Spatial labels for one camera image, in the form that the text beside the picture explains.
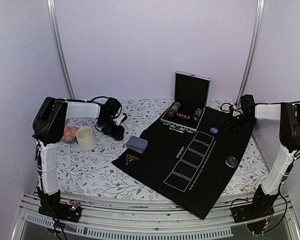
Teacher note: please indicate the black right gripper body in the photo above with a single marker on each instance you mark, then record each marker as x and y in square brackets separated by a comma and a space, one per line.
[235, 124]

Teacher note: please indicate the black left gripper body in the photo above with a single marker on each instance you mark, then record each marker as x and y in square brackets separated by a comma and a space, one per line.
[109, 128]

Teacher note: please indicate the purple small blind button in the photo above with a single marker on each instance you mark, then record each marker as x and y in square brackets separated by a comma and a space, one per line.
[214, 130]

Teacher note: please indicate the black white dealer button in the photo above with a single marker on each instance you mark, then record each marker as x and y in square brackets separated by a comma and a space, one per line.
[231, 162]

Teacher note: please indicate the blue playing card deck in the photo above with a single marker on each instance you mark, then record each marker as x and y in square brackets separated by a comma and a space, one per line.
[137, 144]

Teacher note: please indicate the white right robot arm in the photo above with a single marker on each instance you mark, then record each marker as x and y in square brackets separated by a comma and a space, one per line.
[288, 116]

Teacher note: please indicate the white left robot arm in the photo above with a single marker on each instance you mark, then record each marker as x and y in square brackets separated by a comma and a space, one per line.
[48, 127]

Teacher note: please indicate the cream cylindrical cup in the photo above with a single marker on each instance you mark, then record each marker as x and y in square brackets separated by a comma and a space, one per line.
[86, 138]

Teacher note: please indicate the green blue black chip row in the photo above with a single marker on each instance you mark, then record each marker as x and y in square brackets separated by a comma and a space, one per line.
[197, 115]

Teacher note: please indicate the red patterned small bowl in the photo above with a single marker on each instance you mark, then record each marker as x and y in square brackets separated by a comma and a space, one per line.
[69, 135]

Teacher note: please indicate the triangular all in button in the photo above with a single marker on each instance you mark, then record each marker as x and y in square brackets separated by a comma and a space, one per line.
[131, 159]

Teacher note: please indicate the aluminium poker chip case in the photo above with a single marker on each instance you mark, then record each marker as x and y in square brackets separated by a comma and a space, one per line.
[191, 91]

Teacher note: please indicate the red dice row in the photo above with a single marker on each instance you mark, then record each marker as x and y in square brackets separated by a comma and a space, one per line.
[183, 116]

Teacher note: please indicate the black poker table mat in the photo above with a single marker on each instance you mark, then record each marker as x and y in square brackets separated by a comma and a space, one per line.
[189, 169]

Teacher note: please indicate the right aluminium frame post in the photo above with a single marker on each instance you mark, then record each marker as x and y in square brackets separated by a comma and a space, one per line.
[260, 5]

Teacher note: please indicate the aluminium frame post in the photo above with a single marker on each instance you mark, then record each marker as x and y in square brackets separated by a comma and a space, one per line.
[52, 13]
[260, 5]

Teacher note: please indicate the front aluminium rail base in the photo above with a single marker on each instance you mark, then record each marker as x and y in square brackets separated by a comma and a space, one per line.
[121, 219]

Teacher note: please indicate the left aluminium frame post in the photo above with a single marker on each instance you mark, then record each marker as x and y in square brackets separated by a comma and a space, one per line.
[52, 13]

